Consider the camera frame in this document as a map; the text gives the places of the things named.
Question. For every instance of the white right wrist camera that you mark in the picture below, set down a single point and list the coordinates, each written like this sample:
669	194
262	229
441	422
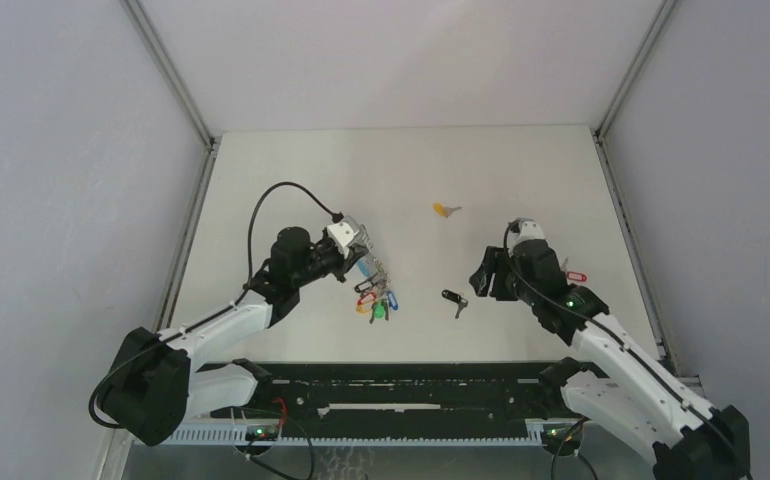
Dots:
521	230

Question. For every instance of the white comb cable duct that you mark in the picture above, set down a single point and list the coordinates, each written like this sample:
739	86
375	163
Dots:
525	434

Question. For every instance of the red tagged key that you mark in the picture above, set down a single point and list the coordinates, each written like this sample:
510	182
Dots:
367	298
571	275

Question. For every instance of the yellow tagged key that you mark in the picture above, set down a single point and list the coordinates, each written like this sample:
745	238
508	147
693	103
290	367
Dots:
365	308
445	211

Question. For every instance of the aluminium table rail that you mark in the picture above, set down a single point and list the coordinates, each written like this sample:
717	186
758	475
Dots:
662	340
185	240

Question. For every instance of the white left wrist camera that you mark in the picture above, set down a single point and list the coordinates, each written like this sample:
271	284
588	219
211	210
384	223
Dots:
345	234

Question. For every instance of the left aluminium frame post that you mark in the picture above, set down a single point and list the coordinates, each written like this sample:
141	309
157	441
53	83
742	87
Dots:
138	15

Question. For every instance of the right green led board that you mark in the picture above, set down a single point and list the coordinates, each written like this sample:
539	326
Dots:
561	433

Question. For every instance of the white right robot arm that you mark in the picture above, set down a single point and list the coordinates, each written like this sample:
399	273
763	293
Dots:
656	397

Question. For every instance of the black tagged key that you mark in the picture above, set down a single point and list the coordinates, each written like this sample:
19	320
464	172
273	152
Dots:
365	286
458	299

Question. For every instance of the left aluminium table rail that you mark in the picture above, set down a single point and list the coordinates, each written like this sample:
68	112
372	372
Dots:
185	240

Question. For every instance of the green tagged key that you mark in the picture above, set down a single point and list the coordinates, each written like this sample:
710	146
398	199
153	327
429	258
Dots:
381	311

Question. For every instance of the right aluminium frame post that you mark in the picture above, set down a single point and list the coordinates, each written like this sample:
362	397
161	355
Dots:
641	56

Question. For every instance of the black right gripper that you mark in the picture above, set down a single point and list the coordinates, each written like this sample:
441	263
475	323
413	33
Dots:
481	280

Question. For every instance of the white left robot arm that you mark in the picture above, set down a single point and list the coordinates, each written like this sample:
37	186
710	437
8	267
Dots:
186	350

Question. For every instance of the right aluminium table rail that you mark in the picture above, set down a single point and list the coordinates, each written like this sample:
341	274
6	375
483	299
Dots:
662	340

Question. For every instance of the blue tagged key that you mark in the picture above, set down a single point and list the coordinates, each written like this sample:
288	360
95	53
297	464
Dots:
392	300

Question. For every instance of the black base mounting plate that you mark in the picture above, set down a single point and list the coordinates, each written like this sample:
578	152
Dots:
370	419

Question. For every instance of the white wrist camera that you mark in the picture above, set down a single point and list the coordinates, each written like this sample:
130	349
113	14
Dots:
521	230
345	234

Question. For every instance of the aluminium frame post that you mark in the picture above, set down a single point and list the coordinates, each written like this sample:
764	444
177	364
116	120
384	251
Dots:
641	56
138	15

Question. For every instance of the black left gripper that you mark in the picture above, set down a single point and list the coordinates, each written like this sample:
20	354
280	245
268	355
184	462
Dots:
354	251

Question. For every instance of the green led board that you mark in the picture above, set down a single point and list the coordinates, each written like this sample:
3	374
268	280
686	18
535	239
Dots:
262	434
561	433

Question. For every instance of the left green led board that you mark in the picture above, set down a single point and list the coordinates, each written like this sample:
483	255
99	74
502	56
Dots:
262	434

